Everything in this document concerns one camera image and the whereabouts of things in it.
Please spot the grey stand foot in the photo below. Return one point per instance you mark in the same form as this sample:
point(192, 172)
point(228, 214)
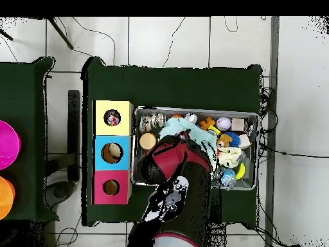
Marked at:
point(60, 191)

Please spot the wooden box three holes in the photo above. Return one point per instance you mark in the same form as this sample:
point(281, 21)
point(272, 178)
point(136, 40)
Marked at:
point(113, 136)

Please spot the dark green table cloth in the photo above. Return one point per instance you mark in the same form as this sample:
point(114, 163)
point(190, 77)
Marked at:
point(23, 103)
point(180, 87)

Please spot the crushed plastic water bottle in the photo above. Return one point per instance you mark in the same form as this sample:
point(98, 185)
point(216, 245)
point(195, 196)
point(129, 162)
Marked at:
point(227, 177)

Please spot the grey floor strip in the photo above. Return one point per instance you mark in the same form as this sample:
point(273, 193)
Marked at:
point(272, 77)

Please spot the pink round disc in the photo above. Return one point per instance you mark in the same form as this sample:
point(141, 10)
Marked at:
point(7, 144)

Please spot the black upright panel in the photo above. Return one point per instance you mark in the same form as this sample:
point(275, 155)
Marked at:
point(74, 115)

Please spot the small colourful patterned cloth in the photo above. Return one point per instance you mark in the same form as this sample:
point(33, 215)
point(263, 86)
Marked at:
point(112, 118)

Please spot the blue koosh ball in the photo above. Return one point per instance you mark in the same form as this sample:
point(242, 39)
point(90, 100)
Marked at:
point(234, 139)

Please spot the shallow silver mesh bin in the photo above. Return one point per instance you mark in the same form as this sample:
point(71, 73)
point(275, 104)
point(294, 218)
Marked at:
point(248, 115)

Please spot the orange round disc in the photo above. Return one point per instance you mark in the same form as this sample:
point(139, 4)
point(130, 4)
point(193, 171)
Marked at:
point(5, 198)

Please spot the pale wooden block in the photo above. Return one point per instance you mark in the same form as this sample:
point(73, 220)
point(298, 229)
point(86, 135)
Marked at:
point(237, 124)

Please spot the black tripod leg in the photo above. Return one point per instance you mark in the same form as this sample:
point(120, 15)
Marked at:
point(60, 32)
point(6, 34)

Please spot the white baseball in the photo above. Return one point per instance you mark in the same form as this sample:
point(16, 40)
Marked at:
point(223, 123)

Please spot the toy hamburger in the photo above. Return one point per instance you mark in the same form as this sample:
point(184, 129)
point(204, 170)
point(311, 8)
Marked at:
point(147, 141)

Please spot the mint green waffle cloth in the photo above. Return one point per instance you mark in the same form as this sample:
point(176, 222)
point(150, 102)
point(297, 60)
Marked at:
point(177, 126)

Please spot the silver drink can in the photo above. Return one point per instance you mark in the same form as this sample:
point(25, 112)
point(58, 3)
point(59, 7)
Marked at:
point(190, 118)

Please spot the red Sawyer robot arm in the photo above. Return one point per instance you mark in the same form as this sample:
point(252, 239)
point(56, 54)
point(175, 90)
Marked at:
point(174, 159)

